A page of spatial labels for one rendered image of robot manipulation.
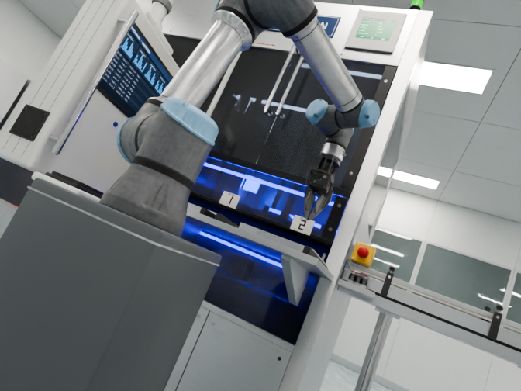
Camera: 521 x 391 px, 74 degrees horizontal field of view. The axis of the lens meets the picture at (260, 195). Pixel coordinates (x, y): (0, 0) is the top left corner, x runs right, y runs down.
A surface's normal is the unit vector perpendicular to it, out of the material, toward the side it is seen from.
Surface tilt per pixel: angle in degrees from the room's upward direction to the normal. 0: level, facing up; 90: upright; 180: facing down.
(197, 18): 90
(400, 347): 90
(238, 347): 90
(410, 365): 90
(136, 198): 72
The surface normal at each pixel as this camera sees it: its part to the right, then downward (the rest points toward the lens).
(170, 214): 0.81, -0.11
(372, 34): -0.29, -0.33
